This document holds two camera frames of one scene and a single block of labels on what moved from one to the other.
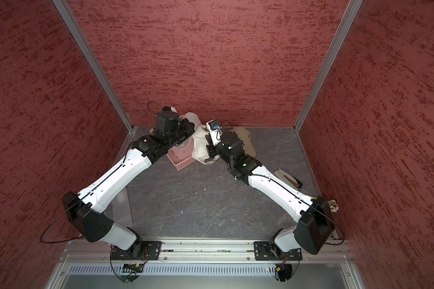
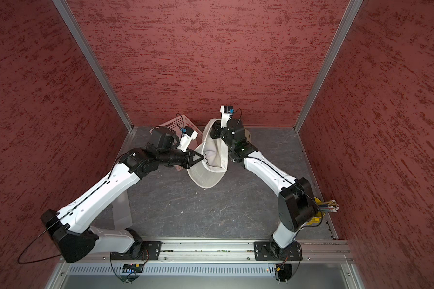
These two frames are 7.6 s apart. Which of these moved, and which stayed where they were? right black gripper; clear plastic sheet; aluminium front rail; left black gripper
Moved: right black gripper; left black gripper
Stayed: clear plastic sheet; aluminium front rail
